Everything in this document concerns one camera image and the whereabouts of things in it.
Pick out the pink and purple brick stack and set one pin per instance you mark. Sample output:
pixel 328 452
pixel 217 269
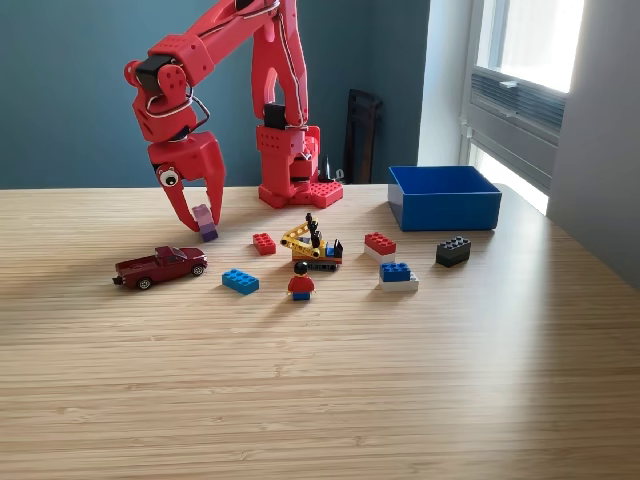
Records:
pixel 206 226

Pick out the dark red toy pickup car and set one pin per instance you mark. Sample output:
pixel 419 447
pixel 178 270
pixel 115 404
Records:
pixel 160 267

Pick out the light blue brick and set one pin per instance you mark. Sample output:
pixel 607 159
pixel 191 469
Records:
pixel 240 282

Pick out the toy figure red shirt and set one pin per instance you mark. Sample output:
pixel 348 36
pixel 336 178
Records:
pixel 301 285

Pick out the blue plastic bin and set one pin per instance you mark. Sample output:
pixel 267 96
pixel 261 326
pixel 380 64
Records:
pixel 450 212

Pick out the small red brick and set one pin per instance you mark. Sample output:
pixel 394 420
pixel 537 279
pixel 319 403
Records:
pixel 264 244

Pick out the black table clamp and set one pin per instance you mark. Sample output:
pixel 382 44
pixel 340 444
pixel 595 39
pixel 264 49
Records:
pixel 328 172

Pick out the small yellow toy digger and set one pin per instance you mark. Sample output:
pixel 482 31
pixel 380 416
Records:
pixel 307 247

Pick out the black folded stand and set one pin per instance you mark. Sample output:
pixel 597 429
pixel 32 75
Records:
pixel 362 135

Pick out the red and white brick stack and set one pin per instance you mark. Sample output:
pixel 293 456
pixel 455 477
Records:
pixel 380 243

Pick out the blue and white brick stack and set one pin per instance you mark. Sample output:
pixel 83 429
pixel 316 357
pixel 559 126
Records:
pixel 395 272

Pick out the black brick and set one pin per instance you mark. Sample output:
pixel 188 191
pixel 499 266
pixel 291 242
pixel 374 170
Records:
pixel 452 252

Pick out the grey window vent grille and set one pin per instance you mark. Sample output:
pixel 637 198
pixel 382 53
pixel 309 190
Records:
pixel 520 102

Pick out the white window frame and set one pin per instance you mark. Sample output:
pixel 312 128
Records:
pixel 487 30

